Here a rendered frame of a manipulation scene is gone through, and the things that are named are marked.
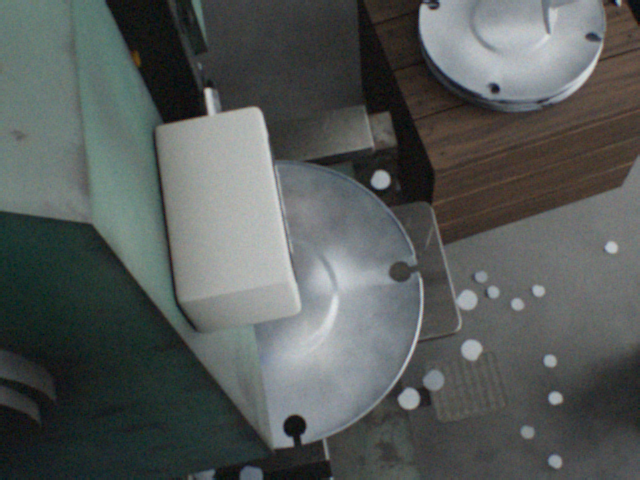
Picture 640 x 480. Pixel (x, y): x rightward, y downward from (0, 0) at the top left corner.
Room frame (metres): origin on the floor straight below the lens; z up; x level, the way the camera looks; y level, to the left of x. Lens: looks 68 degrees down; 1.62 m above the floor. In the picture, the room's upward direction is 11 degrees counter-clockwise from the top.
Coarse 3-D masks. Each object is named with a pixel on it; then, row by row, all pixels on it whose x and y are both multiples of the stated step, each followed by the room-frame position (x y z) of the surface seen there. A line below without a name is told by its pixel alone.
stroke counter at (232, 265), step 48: (192, 144) 0.16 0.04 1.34; (240, 144) 0.16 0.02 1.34; (192, 192) 0.14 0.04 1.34; (240, 192) 0.14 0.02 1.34; (192, 240) 0.12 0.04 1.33; (240, 240) 0.12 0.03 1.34; (288, 240) 0.12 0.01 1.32; (192, 288) 0.11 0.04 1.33; (240, 288) 0.10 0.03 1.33; (288, 288) 0.10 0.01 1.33
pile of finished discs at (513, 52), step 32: (448, 0) 0.86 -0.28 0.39; (480, 0) 0.84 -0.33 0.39; (512, 0) 0.83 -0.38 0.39; (448, 32) 0.80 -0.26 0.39; (480, 32) 0.78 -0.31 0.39; (512, 32) 0.77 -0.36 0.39; (544, 32) 0.76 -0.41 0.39; (576, 32) 0.76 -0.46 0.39; (448, 64) 0.74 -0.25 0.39; (480, 64) 0.73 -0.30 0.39; (512, 64) 0.72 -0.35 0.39; (544, 64) 0.71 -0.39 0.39; (576, 64) 0.70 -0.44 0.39; (480, 96) 0.68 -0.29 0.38; (512, 96) 0.67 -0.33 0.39; (544, 96) 0.65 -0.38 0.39
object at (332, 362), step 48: (288, 192) 0.39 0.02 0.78; (336, 192) 0.38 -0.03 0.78; (336, 240) 0.33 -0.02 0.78; (384, 240) 0.32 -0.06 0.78; (336, 288) 0.28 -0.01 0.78; (384, 288) 0.27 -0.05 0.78; (288, 336) 0.24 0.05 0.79; (336, 336) 0.24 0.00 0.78; (384, 336) 0.23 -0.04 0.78; (288, 384) 0.20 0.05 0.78; (336, 384) 0.19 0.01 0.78; (384, 384) 0.18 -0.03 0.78
